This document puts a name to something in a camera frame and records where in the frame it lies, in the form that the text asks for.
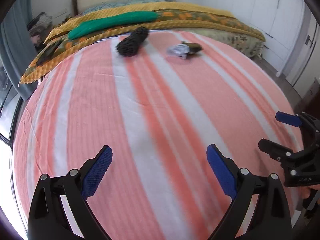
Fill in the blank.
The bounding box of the bed with floral sheet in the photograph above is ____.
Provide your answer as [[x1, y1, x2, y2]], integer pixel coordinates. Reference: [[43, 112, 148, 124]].
[[185, 28, 264, 58]]

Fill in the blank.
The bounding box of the pink white striped sheet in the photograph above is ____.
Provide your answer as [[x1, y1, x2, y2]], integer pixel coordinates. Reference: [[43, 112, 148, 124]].
[[14, 31, 303, 239]]

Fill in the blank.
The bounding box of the silver dark crumpled wrapper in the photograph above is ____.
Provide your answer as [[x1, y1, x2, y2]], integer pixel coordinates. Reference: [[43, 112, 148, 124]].
[[167, 41, 202, 60]]

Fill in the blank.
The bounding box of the clothes pile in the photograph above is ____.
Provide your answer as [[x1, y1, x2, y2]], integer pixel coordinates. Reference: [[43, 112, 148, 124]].
[[27, 12, 53, 48]]

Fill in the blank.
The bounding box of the blue floral pillow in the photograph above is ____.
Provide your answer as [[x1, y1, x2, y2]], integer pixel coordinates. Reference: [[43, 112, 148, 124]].
[[79, 0, 170, 16]]

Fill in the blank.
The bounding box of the white wardrobe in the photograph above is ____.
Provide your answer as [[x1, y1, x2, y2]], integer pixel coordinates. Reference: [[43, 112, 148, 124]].
[[182, 0, 318, 89]]

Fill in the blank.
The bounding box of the green long pillow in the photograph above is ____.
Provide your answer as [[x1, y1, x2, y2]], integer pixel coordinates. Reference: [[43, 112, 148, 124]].
[[68, 11, 158, 40]]

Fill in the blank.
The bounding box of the black spiky massage ball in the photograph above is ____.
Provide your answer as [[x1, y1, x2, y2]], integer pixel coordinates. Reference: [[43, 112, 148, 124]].
[[116, 27, 149, 57]]

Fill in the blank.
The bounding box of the yellow floral quilt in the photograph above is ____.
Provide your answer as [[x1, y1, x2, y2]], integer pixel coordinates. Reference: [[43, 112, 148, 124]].
[[19, 2, 266, 85]]

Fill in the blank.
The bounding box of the blue grey curtain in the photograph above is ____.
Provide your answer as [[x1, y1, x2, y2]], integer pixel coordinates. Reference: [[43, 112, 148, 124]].
[[1, 0, 37, 100]]

